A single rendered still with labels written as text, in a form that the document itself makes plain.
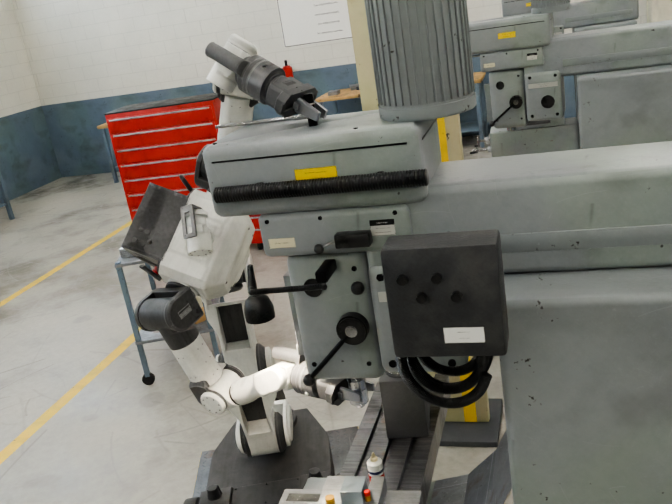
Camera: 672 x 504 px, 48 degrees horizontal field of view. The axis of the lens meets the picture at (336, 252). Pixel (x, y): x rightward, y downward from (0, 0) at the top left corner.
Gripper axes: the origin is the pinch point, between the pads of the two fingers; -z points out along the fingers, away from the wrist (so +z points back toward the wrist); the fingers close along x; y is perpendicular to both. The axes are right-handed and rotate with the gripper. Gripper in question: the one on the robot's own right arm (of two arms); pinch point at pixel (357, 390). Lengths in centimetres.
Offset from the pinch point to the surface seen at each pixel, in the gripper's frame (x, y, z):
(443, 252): -23, -49, -42
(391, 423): 22.8, 25.4, 8.3
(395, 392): 24.0, 15.4, 6.3
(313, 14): 737, -64, 583
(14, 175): 459, 103, 986
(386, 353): -6.8, -16.4, -15.3
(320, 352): -10.8, -15.7, 0.3
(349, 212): -8, -49, -12
